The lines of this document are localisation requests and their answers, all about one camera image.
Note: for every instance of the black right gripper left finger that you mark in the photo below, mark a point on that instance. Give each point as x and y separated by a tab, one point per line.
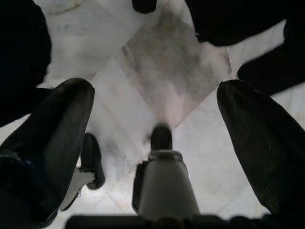
47	148

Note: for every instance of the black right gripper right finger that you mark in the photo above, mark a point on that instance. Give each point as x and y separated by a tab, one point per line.
267	148

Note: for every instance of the black robot left foot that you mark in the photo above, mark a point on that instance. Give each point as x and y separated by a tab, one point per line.
91	152

